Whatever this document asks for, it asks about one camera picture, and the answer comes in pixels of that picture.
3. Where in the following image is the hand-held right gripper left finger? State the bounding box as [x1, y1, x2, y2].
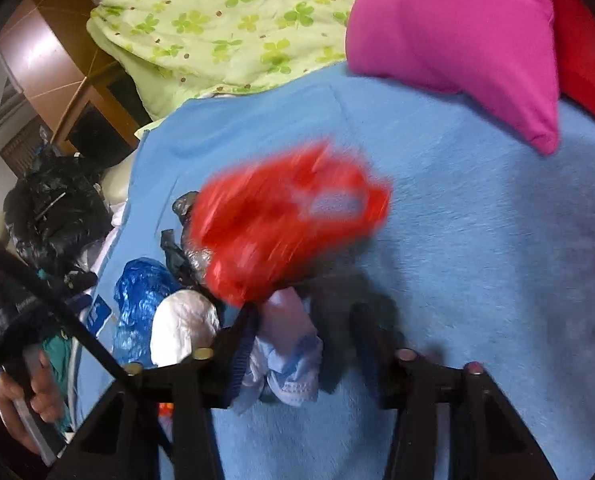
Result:
[48, 305, 261, 480]

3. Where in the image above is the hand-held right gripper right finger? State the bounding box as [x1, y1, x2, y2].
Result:
[347, 300, 595, 480]

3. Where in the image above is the white tissue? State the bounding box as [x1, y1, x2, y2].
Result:
[258, 289, 319, 348]

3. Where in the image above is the white plastic bag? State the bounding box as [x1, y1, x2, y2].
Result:
[150, 289, 222, 368]

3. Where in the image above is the red plastic bag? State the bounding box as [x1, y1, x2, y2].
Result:
[185, 137, 394, 307]

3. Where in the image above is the blue plastic bag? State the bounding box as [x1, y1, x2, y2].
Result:
[112, 257, 181, 368]

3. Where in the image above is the person's left hand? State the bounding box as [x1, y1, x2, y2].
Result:
[0, 349, 67, 457]

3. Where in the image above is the teal garment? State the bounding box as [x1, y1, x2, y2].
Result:
[42, 335, 78, 431]

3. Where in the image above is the black plastic bag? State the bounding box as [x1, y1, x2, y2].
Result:
[160, 191, 216, 288]

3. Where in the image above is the black puffer jacket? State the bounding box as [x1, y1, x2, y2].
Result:
[2, 152, 111, 273]

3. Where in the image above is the white bed sheet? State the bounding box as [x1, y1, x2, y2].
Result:
[75, 202, 128, 286]

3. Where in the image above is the blue blanket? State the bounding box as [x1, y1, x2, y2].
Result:
[75, 62, 595, 480]

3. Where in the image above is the cream cushion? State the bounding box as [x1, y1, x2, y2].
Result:
[102, 164, 134, 207]

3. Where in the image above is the wooden cabinet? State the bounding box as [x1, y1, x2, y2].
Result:
[50, 72, 143, 171]

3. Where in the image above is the pink pillow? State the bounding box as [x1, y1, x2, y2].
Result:
[345, 0, 563, 156]

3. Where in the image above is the green clover print quilt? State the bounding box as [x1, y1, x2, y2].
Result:
[86, 0, 375, 121]

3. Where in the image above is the red paper bag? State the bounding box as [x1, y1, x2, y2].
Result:
[542, 0, 595, 136]

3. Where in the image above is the black cable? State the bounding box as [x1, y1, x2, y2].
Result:
[0, 236, 146, 391]

